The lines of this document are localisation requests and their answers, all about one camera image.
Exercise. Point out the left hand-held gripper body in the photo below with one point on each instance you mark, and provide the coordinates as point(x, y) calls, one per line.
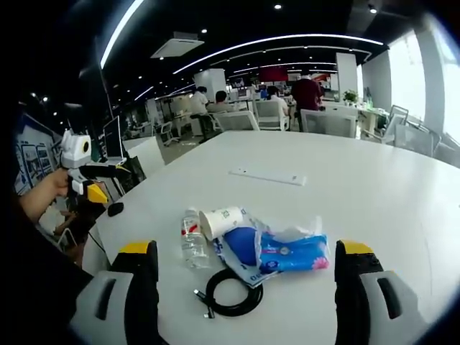
point(74, 152)

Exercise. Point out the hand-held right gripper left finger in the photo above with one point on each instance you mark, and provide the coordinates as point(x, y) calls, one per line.
point(118, 309)

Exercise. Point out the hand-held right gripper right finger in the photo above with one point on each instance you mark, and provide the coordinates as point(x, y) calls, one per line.
point(373, 309)

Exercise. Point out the black computer mouse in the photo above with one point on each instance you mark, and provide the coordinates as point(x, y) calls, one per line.
point(115, 209)

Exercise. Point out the blue tissue pack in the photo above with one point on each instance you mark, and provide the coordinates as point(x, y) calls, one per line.
point(294, 251)

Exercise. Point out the clear plastic water bottle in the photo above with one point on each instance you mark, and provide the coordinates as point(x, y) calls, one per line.
point(193, 244)

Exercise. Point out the white paper cup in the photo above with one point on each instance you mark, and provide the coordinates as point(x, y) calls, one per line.
point(221, 219)

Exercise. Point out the blue and white plastic bag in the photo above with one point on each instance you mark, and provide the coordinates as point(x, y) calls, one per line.
point(239, 249)

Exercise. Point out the person's left hand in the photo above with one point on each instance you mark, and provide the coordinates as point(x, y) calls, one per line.
point(57, 183)

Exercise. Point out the computer monitor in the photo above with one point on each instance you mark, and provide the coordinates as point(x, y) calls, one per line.
point(113, 138)

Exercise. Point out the chair with brown seat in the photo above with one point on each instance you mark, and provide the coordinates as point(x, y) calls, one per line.
point(61, 224)

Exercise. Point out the white swivel office chair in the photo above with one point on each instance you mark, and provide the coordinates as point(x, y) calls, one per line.
point(168, 132)

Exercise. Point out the long ceiling light strip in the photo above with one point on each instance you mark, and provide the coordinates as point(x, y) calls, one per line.
point(118, 34)
point(280, 40)

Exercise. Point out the white mesh office chair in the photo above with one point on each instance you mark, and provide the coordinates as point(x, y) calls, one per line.
point(328, 124)
point(413, 138)
point(271, 115)
point(397, 115)
point(237, 121)

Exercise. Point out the ceiling air conditioner unit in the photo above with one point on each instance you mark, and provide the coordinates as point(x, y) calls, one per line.
point(178, 45)

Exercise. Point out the white table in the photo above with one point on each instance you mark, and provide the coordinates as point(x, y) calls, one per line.
point(323, 169)

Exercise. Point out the potted green plant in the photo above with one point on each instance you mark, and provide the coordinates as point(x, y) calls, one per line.
point(350, 97)

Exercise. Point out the wall poster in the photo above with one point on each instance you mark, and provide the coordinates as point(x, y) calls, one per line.
point(37, 158)

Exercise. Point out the red wall screen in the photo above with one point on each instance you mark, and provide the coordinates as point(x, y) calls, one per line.
point(274, 74)

